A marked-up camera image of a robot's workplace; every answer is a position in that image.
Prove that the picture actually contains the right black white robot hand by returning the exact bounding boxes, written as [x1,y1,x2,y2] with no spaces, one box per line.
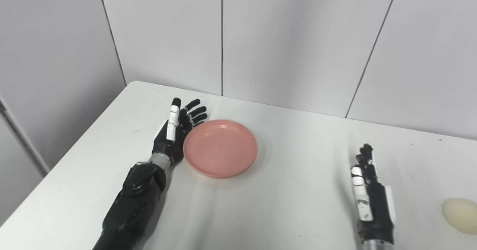
[350,143,395,245]

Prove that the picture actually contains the pink round plate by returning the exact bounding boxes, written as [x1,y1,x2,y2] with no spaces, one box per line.
[183,119,258,178]

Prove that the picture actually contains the cream steamed bun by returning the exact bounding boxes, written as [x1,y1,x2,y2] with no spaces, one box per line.
[442,198,477,235]

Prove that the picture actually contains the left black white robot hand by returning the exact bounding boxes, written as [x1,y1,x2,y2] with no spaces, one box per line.
[152,98,208,165]

